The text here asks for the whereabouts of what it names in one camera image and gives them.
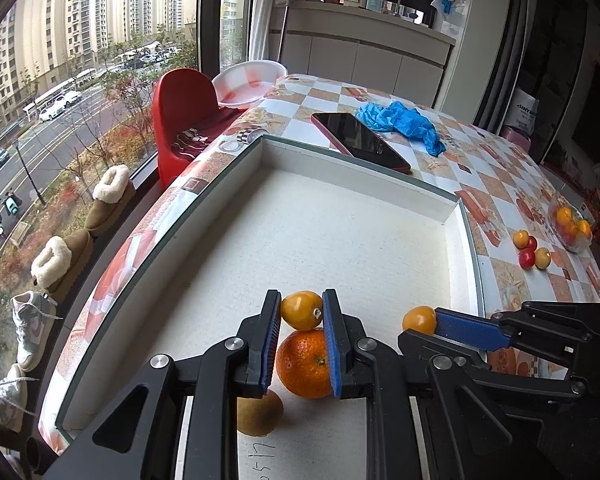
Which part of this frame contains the dark striped cloth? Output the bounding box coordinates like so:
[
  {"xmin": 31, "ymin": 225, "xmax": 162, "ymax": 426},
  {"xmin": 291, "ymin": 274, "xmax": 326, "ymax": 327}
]
[{"xmin": 167, "ymin": 127, "xmax": 211, "ymax": 158}]

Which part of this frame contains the white cabinet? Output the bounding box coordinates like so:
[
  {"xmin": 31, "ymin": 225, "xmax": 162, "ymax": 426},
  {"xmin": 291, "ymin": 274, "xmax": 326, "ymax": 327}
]
[{"xmin": 280, "ymin": 0, "xmax": 457, "ymax": 109}]

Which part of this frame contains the pink plastic stool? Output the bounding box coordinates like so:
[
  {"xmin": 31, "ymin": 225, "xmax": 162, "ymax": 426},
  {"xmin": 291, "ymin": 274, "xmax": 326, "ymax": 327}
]
[{"xmin": 500, "ymin": 127, "xmax": 533, "ymax": 151}]

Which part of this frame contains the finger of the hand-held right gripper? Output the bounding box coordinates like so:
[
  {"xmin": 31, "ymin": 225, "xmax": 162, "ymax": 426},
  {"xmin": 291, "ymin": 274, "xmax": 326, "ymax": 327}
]
[
  {"xmin": 434, "ymin": 301, "xmax": 600, "ymax": 367},
  {"xmin": 398, "ymin": 329, "xmax": 491, "ymax": 368}
]

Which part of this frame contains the white printed bag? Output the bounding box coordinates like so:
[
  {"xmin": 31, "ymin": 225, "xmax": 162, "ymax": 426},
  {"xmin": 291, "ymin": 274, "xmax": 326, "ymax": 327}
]
[{"xmin": 505, "ymin": 87, "xmax": 538, "ymax": 136}]

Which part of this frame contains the clear glass bowl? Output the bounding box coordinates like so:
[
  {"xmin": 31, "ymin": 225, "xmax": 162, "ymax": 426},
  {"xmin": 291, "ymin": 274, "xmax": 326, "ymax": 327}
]
[{"xmin": 548, "ymin": 195, "xmax": 593, "ymax": 253}]

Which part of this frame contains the red plastic chair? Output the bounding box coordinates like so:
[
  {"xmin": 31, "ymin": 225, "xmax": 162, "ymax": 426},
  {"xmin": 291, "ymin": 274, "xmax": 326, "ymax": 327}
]
[{"xmin": 152, "ymin": 69, "xmax": 241, "ymax": 188}]

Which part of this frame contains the grey white sneaker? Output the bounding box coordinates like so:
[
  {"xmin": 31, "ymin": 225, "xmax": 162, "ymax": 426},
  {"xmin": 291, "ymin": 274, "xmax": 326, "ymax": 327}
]
[
  {"xmin": 0, "ymin": 365, "xmax": 36, "ymax": 433},
  {"xmin": 11, "ymin": 290, "xmax": 63, "ymax": 371}
]

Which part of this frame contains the crumpled blue glove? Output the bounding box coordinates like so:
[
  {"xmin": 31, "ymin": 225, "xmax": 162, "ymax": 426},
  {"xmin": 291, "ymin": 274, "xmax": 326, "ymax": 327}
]
[{"xmin": 355, "ymin": 101, "xmax": 447, "ymax": 157}]

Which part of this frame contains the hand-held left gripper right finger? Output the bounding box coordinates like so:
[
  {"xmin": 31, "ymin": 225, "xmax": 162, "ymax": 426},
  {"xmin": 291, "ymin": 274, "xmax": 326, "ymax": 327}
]
[{"xmin": 321, "ymin": 289, "xmax": 561, "ymax": 480}]

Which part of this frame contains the tan fleece boot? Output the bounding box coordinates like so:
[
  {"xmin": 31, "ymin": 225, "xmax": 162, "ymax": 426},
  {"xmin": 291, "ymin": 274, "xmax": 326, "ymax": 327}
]
[
  {"xmin": 85, "ymin": 165, "xmax": 136, "ymax": 238},
  {"xmin": 31, "ymin": 230, "xmax": 93, "ymax": 296}
]

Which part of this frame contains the brown round fruit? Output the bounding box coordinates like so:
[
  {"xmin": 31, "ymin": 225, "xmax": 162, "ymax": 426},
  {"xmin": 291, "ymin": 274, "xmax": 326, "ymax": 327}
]
[{"xmin": 236, "ymin": 389, "xmax": 284, "ymax": 436}]

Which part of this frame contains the red smartphone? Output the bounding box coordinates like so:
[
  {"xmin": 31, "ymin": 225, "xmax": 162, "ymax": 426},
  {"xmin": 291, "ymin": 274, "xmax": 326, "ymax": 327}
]
[{"xmin": 311, "ymin": 112, "xmax": 412, "ymax": 175}]

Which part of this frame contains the yellow-orange round fruit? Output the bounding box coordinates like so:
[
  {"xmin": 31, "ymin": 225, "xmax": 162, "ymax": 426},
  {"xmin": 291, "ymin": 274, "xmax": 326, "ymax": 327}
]
[{"xmin": 280, "ymin": 291, "xmax": 325, "ymax": 332}]

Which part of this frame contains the white shallow tray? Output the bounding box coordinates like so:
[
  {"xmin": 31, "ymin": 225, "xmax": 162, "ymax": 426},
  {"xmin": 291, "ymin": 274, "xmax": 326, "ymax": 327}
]
[{"xmin": 55, "ymin": 134, "xmax": 487, "ymax": 480}]

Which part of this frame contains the white plastic basin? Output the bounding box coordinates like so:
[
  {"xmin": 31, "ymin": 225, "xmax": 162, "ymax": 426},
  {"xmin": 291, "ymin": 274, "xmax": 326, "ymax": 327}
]
[{"xmin": 211, "ymin": 60, "xmax": 288, "ymax": 109}]

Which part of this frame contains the white curtain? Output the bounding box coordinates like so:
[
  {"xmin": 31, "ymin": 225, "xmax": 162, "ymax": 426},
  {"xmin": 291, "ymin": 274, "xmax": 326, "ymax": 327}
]
[{"xmin": 250, "ymin": 0, "xmax": 281, "ymax": 61}]

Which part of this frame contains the mop handle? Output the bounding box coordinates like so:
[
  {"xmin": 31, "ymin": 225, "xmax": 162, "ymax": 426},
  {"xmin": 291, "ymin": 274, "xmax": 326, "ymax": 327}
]
[{"xmin": 275, "ymin": 0, "xmax": 293, "ymax": 78}]

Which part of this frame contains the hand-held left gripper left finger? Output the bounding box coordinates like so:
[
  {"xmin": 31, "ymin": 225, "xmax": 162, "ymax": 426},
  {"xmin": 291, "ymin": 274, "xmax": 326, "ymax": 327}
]
[{"xmin": 45, "ymin": 289, "xmax": 283, "ymax": 480}]

